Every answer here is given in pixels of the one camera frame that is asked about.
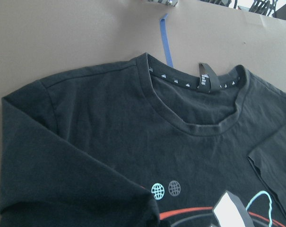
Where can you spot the black graphic t-shirt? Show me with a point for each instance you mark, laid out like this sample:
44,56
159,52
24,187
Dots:
139,144

